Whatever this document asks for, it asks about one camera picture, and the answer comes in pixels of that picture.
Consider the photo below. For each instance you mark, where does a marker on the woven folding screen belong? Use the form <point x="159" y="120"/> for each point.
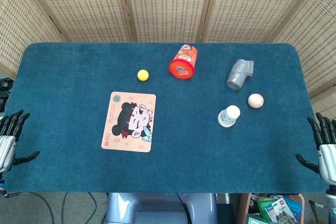
<point x="168" y="6"/>

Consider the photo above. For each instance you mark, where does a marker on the blue table cloth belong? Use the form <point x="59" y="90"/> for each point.
<point x="183" y="129"/>

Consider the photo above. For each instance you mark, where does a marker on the grey garbage bag roll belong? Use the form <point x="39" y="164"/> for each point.
<point x="237" y="75"/>

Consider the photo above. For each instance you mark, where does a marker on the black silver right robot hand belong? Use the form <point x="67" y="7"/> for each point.
<point x="328" y="155"/>

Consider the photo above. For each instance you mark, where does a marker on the brown wooden box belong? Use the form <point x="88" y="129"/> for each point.
<point x="244" y="208"/>

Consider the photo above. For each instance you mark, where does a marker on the red cylindrical snack can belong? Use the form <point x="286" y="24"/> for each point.
<point x="182" y="64"/>

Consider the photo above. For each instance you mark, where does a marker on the grey robot torso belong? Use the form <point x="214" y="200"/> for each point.
<point x="147" y="208"/>

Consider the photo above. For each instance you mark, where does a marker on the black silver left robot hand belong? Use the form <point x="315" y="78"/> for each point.
<point x="6" y="145"/>

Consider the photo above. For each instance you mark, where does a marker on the green blue product package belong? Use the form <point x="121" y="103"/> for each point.
<point x="278" y="209"/>

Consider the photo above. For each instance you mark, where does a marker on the beige wooden egg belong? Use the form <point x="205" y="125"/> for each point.
<point x="256" y="100"/>

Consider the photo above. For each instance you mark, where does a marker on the black equipment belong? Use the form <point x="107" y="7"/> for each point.
<point x="5" y="85"/>

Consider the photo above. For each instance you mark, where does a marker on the stack of white paper cups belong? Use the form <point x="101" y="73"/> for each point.
<point x="229" y="117"/>

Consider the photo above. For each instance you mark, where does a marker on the cartoon girl mouse pad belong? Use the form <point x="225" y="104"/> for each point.
<point x="128" y="121"/>

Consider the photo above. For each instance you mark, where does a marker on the yellow foam ball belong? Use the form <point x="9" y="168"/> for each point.
<point x="143" y="75"/>

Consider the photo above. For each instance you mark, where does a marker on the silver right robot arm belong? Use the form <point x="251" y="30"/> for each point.
<point x="331" y="195"/>

